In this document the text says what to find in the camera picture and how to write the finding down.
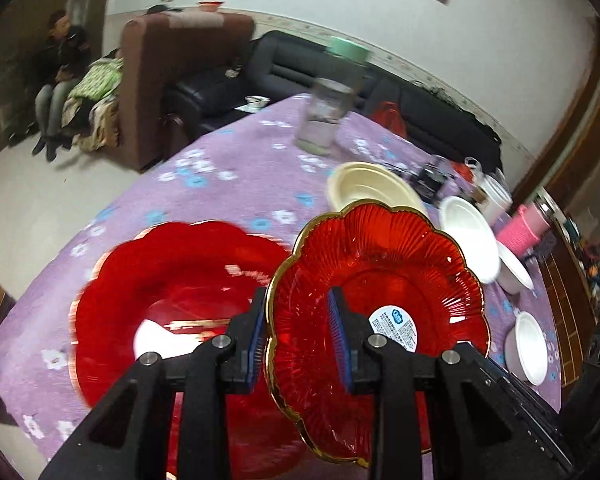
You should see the red glass plate with label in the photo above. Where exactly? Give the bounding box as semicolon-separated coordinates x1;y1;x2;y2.
264;199;491;468

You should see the brown armchair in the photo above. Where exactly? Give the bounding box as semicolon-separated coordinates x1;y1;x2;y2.
117;10;255;173

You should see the red bag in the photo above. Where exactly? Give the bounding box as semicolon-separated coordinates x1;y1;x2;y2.
370;102;409;139

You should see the black leather sofa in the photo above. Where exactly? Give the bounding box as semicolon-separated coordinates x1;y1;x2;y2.
167;30;503;181

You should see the purple floral tablecloth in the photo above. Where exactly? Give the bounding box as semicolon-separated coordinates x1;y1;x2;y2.
0;92;566;466

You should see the pink knitted holder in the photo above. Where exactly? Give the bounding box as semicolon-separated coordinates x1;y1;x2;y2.
496;204;551;256

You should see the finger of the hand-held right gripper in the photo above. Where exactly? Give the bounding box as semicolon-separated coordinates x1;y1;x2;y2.
482;355;577;480

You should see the glass jar with green lid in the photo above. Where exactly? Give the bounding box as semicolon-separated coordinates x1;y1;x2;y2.
295;35;371;156

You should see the black device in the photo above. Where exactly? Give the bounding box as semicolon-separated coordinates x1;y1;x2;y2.
410;157;456;202

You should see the white cup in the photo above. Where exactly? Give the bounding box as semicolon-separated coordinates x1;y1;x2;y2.
477;175;513;226

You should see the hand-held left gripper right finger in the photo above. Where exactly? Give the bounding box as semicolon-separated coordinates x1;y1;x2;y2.
328;287;561;480

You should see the large white bowl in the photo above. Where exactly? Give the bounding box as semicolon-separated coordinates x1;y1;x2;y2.
439;196;501;285

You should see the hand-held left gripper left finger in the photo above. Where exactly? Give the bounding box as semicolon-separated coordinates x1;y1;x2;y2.
40;288;267;480

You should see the green patterned cloth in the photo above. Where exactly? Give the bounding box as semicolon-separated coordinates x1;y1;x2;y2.
70;57;126;102

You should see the cream bowl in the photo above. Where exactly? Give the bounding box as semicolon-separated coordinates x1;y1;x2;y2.
327;161;428;216

